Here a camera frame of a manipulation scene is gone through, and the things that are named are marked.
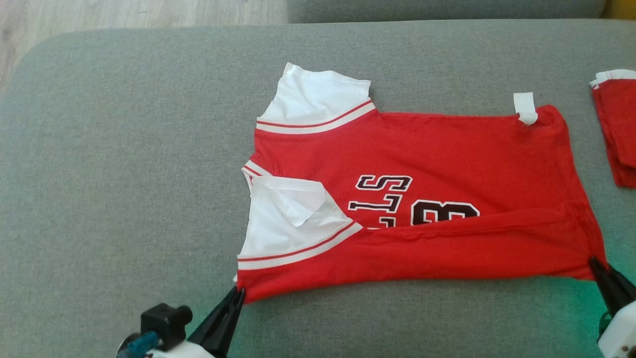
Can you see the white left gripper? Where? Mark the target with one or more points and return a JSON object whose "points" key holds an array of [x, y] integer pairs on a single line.
{"points": [[184, 350]]}

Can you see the large grey sofa seat cushion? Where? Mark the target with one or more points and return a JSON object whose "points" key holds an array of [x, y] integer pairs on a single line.
{"points": [[124, 174]]}

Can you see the folded red garment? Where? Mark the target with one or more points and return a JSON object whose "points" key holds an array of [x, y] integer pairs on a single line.
{"points": [[621, 129]]}

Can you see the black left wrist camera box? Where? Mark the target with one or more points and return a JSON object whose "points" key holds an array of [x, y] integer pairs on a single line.
{"points": [[164, 320]]}

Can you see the red and white sports jersey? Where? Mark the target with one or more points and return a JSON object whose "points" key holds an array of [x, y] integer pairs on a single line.
{"points": [[447, 149]]}

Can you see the medium grey sofa seat cushion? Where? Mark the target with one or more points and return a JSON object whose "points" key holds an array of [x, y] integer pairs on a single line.
{"points": [[447, 10]]}

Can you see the large yellow sofa back cushion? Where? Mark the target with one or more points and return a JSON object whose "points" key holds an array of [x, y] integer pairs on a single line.
{"points": [[623, 7]]}

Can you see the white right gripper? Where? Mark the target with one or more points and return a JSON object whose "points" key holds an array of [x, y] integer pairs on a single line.
{"points": [[621, 333]]}

